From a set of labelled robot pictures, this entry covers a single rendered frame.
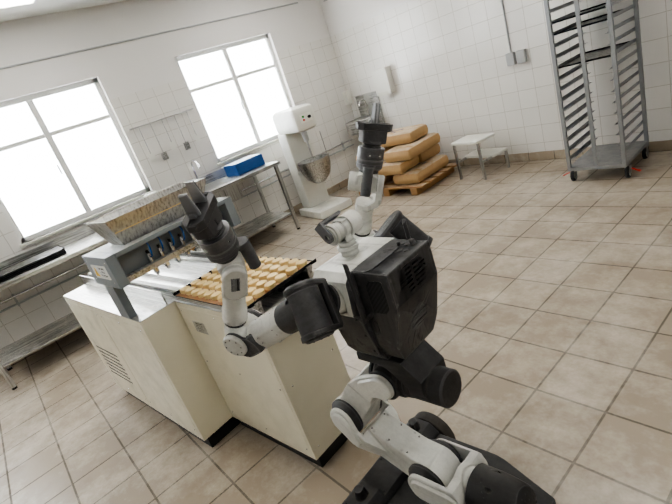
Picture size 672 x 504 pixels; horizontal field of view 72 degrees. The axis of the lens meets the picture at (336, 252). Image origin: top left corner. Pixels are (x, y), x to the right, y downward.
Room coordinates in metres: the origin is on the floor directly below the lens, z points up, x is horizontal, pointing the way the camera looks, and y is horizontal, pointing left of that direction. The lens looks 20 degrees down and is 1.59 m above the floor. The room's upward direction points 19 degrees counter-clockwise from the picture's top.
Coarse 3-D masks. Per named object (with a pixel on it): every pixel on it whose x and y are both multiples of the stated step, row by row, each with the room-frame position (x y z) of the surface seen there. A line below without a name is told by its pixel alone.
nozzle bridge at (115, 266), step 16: (224, 208) 2.48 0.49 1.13; (176, 224) 2.27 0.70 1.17; (144, 240) 2.16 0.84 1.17; (176, 240) 2.34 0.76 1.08; (192, 240) 2.37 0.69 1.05; (96, 256) 2.13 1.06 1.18; (112, 256) 2.05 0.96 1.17; (128, 256) 2.17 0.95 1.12; (144, 256) 2.22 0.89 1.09; (160, 256) 2.26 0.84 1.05; (176, 256) 2.26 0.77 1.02; (96, 272) 2.20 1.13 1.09; (112, 272) 2.03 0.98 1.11; (128, 272) 2.15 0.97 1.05; (144, 272) 2.14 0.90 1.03; (112, 288) 2.11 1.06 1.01; (128, 304) 2.12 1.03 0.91
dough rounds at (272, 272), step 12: (264, 264) 1.99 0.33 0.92; (276, 264) 1.96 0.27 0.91; (288, 264) 1.89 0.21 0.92; (300, 264) 1.83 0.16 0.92; (204, 276) 2.11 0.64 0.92; (216, 276) 2.05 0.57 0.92; (252, 276) 1.89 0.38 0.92; (264, 276) 1.84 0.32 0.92; (276, 276) 1.78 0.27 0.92; (288, 276) 1.79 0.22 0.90; (192, 288) 1.99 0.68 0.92; (204, 288) 1.98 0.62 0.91; (216, 288) 1.89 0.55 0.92; (252, 288) 1.74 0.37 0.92; (264, 288) 1.75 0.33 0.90; (204, 300) 1.85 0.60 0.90; (216, 300) 1.80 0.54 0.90; (252, 300) 1.64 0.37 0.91
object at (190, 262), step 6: (174, 258) 2.73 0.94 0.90; (186, 258) 2.62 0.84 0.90; (192, 258) 2.58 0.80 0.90; (198, 258) 2.53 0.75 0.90; (204, 258) 2.49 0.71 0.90; (162, 264) 2.90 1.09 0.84; (174, 264) 2.76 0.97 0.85; (180, 264) 2.70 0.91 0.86; (186, 264) 2.64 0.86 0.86; (192, 264) 2.58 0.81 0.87; (198, 264) 2.52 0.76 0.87; (204, 264) 2.47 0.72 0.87; (210, 264) 2.41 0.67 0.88; (306, 270) 1.80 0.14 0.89; (300, 276) 1.85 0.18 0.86; (306, 276) 1.82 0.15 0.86; (312, 276) 1.81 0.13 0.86
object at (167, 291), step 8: (136, 280) 2.53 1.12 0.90; (144, 288) 2.42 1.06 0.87; (152, 288) 2.33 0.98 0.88; (160, 288) 2.24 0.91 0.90; (168, 288) 2.18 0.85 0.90; (176, 288) 2.14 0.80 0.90; (168, 296) 2.21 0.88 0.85; (200, 304) 1.96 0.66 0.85; (208, 304) 1.90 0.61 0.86; (256, 304) 1.61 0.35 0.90; (264, 312) 1.63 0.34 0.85
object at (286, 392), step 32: (192, 320) 2.07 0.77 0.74; (224, 352) 1.93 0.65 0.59; (288, 352) 1.68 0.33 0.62; (320, 352) 1.78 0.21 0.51; (224, 384) 2.07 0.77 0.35; (256, 384) 1.80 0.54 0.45; (288, 384) 1.65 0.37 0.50; (320, 384) 1.74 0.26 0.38; (256, 416) 1.92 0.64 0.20; (288, 416) 1.68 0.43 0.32; (320, 416) 1.70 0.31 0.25; (288, 448) 1.86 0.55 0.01; (320, 448) 1.66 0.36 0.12
